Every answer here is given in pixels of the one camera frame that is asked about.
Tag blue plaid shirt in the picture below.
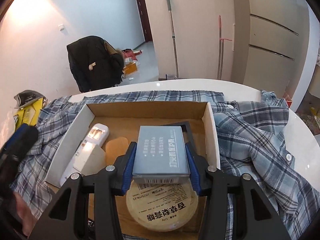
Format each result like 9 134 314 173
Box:
11 90 319 239

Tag grey blue box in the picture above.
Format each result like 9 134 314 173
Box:
132 126 190 185

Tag grey pouch bag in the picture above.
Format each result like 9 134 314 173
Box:
14 90 46 109

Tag black square display frame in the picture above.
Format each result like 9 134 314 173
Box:
163 121 195 148

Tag round cream lidded container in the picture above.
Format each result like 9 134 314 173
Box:
126 181 199 232

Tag black jacket on chair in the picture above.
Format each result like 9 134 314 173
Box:
66 36 125 93

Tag red carton by fridge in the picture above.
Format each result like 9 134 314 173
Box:
283 92 292 108

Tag orange plastic box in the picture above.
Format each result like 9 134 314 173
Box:
105 137 129 166

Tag orange cardboard box floor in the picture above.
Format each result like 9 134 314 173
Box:
123 62 137 75

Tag wall light switch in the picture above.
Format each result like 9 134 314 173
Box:
59 24 65 31

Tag red handled broom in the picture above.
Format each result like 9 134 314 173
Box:
217 15 232 80

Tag red items on floor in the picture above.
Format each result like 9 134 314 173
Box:
122 49 143 61

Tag yellow box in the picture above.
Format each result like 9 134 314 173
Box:
14 98 46 130

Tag white cardboard tray box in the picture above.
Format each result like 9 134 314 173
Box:
44 101 221 233

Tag white remote control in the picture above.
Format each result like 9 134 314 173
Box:
60 124 110 186

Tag dark red door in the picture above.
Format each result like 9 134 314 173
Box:
136 0 152 42

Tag beige refrigerator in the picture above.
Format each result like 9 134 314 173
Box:
231 0 310 97

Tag cartoon floor mat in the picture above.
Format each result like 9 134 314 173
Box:
296 105 319 135

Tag white power adapter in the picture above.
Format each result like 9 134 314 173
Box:
72 142 106 176

